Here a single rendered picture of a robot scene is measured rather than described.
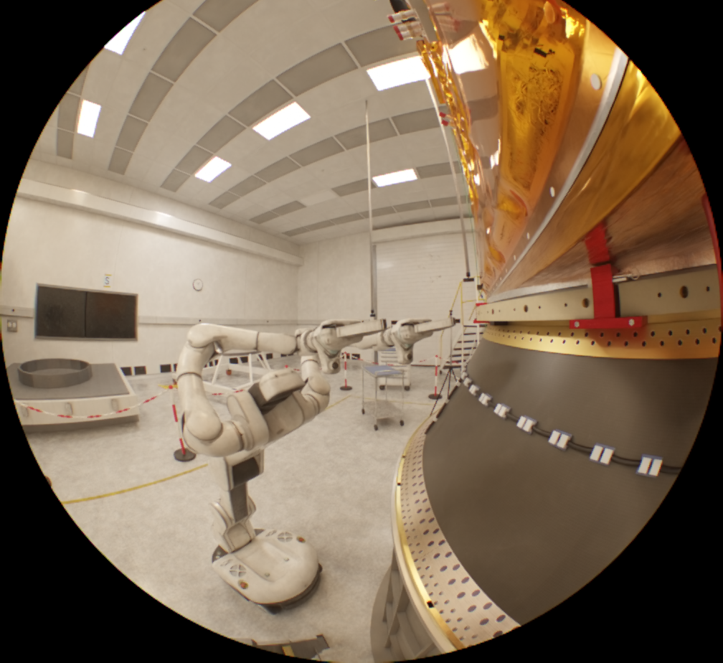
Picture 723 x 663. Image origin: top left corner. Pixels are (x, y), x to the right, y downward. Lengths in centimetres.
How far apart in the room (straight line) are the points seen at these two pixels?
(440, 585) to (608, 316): 51
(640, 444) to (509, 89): 43
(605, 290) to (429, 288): 812
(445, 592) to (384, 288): 872
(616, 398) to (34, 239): 810
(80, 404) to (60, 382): 76
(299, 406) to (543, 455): 63
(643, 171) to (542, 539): 42
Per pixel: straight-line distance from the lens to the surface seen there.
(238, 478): 104
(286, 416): 79
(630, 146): 17
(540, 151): 29
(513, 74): 25
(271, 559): 167
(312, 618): 178
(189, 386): 66
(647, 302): 39
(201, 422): 58
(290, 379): 65
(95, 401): 411
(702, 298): 40
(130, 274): 740
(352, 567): 194
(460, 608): 52
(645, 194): 18
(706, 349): 44
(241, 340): 74
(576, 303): 43
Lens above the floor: 168
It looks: 5 degrees up
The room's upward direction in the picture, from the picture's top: 1 degrees counter-clockwise
